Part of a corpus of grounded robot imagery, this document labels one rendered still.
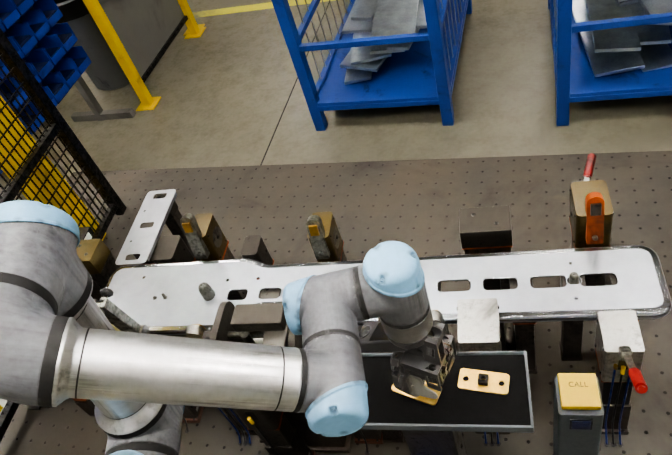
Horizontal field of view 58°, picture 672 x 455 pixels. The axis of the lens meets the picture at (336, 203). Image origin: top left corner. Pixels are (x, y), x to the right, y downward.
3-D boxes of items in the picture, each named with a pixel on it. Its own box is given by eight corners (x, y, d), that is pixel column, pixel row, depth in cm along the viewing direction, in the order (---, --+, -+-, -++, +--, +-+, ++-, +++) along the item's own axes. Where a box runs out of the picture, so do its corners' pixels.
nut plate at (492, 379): (509, 374, 105) (509, 371, 104) (507, 395, 102) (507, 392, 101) (460, 368, 108) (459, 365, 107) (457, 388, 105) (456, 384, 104)
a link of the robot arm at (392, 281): (352, 244, 83) (413, 229, 82) (368, 291, 91) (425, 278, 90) (359, 290, 78) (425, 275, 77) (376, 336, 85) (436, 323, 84)
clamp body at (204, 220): (258, 279, 196) (217, 204, 172) (250, 310, 188) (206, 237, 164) (239, 280, 198) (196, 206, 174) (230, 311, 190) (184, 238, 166)
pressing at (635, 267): (651, 236, 137) (652, 232, 136) (677, 322, 122) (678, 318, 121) (116, 267, 173) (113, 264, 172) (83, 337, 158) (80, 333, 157)
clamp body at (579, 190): (597, 265, 169) (605, 170, 144) (605, 307, 160) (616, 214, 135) (564, 267, 171) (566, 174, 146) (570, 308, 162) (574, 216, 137)
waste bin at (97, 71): (161, 53, 476) (115, -36, 425) (134, 93, 443) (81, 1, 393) (107, 59, 492) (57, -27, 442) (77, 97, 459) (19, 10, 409)
